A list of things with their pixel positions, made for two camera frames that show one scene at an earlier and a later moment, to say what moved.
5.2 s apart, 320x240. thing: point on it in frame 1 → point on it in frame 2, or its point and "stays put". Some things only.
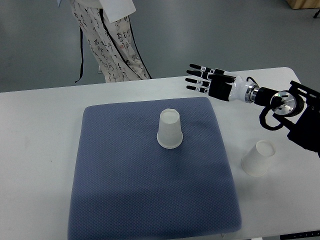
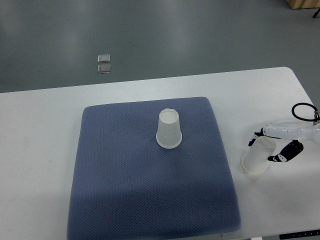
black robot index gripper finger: [202, 68] → [257, 134]
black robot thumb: [220, 73] → [294, 148]
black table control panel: [300, 235] stays put
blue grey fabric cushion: [125, 186] stays put
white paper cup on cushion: [169, 135] stays put
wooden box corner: [297, 4] stays put
